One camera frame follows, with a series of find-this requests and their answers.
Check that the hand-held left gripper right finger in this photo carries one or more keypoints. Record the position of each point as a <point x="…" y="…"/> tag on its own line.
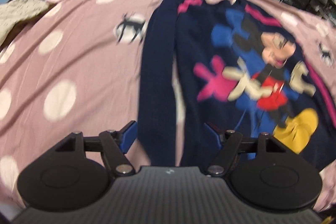
<point x="212" y="134"/>

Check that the navy cartoon print shirt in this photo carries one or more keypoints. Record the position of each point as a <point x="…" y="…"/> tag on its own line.
<point x="236" y="77"/>

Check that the pink polka dot bedsheet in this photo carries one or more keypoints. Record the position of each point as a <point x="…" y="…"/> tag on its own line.
<point x="73" y="69"/>

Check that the beige patterned cloth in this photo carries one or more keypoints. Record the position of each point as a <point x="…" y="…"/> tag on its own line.
<point x="18" y="12"/>

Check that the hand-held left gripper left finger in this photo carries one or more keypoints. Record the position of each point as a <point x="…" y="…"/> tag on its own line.
<point x="129" y="135"/>

